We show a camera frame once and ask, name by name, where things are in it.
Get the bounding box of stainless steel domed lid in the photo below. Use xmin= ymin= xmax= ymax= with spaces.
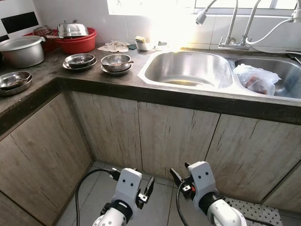
xmin=57 ymin=20 xmax=90 ymax=38

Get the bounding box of stainless steel bowl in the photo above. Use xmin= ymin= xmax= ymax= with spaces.
xmin=101 ymin=53 xmax=134 ymax=67
xmin=101 ymin=64 xmax=133 ymax=76
xmin=66 ymin=53 xmax=95 ymax=65

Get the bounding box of small white cup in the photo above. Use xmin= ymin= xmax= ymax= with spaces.
xmin=135 ymin=40 xmax=156 ymax=51

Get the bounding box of metal wire strainer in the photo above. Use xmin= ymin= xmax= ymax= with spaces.
xmin=32 ymin=26 xmax=56 ymax=38

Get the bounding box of large grey metal pot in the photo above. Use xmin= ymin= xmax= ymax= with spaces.
xmin=0 ymin=35 xmax=46 ymax=68

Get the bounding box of small red plastic basin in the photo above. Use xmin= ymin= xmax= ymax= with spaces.
xmin=24 ymin=29 xmax=61 ymax=53

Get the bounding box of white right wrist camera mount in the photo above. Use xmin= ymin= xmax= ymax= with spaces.
xmin=187 ymin=161 xmax=218 ymax=203

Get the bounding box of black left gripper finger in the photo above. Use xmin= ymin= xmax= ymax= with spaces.
xmin=143 ymin=177 xmax=155 ymax=203

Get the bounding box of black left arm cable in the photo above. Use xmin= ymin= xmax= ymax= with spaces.
xmin=74 ymin=168 xmax=116 ymax=226

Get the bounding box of large red plastic basin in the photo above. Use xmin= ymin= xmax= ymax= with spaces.
xmin=55 ymin=27 xmax=97 ymax=54

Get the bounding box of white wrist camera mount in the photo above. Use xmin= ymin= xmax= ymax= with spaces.
xmin=115 ymin=168 xmax=143 ymax=210
xmin=187 ymin=161 xmax=218 ymax=203

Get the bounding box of white dotted floor mat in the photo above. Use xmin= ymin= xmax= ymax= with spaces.
xmin=225 ymin=198 xmax=283 ymax=226

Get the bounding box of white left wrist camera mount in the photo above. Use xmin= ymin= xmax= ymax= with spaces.
xmin=115 ymin=168 xmax=143 ymax=210

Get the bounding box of crumpled white cloth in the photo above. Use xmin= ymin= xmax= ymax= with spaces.
xmin=97 ymin=41 xmax=131 ymax=53

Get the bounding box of bright window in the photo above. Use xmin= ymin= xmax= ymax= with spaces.
xmin=107 ymin=0 xmax=301 ymax=15

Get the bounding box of stainless steel double sink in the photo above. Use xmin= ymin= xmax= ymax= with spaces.
xmin=138 ymin=49 xmax=301 ymax=102

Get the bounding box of chrome faucet with white hose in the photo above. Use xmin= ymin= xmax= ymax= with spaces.
xmin=242 ymin=0 xmax=301 ymax=48

